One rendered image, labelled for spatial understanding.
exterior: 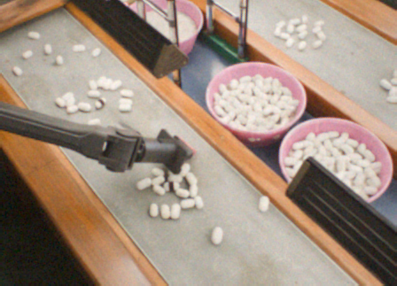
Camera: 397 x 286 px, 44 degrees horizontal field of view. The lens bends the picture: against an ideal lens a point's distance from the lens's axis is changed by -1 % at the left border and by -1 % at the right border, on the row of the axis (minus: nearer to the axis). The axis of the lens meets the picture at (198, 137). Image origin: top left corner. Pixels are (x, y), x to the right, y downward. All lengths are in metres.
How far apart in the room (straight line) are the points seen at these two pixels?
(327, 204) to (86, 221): 0.57
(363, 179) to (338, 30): 0.57
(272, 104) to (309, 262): 0.47
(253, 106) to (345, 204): 0.66
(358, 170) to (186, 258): 0.47
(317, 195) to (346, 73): 0.77
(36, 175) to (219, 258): 0.48
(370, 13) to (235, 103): 0.58
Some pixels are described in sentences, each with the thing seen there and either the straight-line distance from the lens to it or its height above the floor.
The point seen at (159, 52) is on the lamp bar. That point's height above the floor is 1.09.
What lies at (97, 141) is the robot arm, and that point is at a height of 0.95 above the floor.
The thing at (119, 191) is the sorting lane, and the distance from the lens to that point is 1.20.
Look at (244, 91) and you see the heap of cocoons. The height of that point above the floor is 0.73.
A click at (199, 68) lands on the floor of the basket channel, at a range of 1.56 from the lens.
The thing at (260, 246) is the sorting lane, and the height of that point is 0.74.
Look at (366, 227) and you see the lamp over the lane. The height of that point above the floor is 1.09.
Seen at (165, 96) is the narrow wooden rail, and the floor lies 0.76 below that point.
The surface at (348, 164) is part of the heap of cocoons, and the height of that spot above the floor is 0.73.
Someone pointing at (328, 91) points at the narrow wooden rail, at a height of 0.76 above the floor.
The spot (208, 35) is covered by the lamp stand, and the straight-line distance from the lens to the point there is 1.62.
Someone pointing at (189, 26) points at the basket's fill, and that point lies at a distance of 1.64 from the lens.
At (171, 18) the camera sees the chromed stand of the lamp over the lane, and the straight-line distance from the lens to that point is 1.26.
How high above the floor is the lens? 1.71
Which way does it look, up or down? 49 degrees down
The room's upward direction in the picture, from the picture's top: 2 degrees counter-clockwise
